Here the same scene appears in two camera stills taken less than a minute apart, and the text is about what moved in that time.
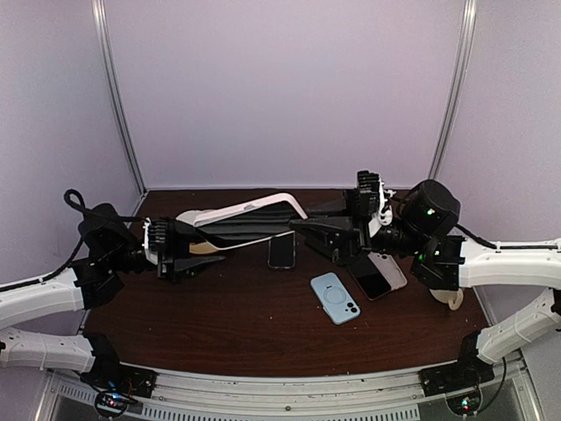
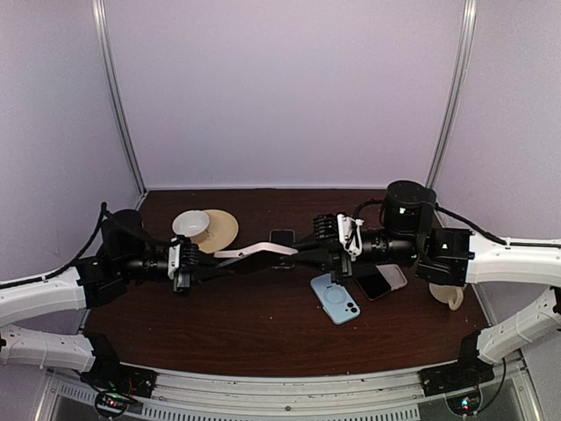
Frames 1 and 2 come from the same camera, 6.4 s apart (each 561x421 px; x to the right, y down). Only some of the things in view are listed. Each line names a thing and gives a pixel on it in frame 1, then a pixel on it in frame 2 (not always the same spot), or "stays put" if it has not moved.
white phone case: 395,277 stays put
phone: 337,302 stays put
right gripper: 357,224 -> 330,253
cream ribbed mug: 452,297 stays put
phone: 281,251 stays put
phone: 199,217 -> 256,248
